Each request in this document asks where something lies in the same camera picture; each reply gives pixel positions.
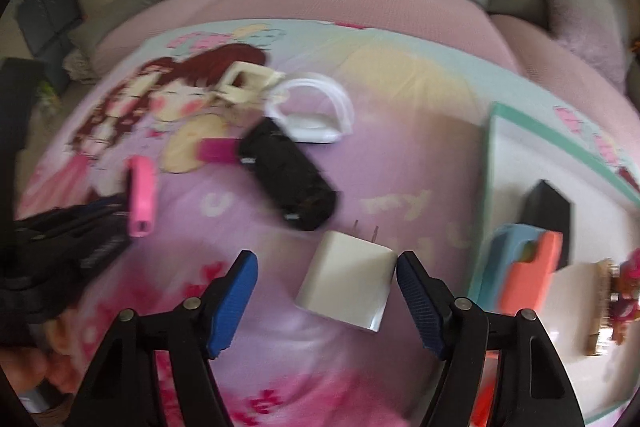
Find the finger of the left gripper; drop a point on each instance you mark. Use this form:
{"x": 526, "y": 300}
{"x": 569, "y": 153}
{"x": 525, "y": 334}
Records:
{"x": 71, "y": 220}
{"x": 64, "y": 260}

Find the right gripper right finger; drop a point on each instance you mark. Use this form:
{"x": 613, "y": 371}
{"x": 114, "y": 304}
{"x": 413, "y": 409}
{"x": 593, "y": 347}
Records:
{"x": 532, "y": 387}

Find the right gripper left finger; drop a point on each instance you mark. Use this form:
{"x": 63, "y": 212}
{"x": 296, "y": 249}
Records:
{"x": 121, "y": 386}

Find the pink smart watch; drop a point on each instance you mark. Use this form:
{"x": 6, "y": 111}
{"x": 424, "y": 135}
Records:
{"x": 141, "y": 191}

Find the blue and salmon case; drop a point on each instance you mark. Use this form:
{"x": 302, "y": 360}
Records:
{"x": 520, "y": 264}

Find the gold patterned lighter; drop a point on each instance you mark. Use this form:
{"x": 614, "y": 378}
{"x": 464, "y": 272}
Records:
{"x": 600, "y": 334}

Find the magenta lighter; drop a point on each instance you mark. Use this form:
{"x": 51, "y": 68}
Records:
{"x": 223, "y": 151}

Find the teal shallow box tray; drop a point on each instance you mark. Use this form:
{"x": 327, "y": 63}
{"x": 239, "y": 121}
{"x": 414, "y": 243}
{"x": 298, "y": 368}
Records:
{"x": 521, "y": 151}

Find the white power adapter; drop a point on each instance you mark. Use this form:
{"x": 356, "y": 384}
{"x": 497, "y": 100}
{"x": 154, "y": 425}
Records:
{"x": 348, "y": 279}

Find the cream hair claw clip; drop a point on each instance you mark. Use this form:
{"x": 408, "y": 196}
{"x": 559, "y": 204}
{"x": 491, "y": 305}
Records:
{"x": 244, "y": 83}

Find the black toy car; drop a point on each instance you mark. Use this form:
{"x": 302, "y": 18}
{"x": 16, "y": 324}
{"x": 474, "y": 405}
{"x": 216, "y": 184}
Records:
{"x": 294, "y": 185}

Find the white smart watch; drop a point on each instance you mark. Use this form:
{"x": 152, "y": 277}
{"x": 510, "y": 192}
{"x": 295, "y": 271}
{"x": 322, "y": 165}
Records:
{"x": 311, "y": 108}

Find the orange utility knife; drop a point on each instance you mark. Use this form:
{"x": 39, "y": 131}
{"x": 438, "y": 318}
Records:
{"x": 486, "y": 392}

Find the black power adapter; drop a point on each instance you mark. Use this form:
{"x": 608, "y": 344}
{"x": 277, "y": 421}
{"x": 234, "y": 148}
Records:
{"x": 547, "y": 208}

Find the person's hand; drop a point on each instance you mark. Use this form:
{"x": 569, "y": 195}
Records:
{"x": 26, "y": 368}

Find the cartoon couple bed sheet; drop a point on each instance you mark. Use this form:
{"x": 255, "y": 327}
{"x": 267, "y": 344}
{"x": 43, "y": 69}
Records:
{"x": 407, "y": 175}

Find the purple grey pillow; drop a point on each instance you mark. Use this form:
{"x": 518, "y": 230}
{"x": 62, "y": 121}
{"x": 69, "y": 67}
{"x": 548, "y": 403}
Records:
{"x": 597, "y": 32}

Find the pink sofa cover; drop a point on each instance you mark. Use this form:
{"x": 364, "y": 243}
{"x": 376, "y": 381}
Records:
{"x": 461, "y": 24}

